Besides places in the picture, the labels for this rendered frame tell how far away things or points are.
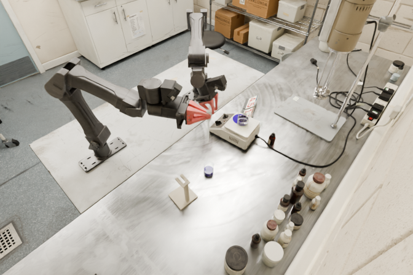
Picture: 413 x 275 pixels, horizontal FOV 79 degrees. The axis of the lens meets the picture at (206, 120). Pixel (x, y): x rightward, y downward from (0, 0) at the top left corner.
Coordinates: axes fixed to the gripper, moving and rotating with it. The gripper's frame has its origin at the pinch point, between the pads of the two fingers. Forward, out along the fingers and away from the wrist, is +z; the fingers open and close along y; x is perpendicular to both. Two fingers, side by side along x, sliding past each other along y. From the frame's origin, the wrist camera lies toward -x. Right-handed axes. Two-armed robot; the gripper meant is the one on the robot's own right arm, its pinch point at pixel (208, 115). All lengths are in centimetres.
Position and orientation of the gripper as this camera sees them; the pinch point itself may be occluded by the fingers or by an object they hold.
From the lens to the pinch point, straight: 80.1
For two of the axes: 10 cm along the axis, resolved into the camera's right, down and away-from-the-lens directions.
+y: 2.0, -6.9, 7.0
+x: -0.1, 7.1, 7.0
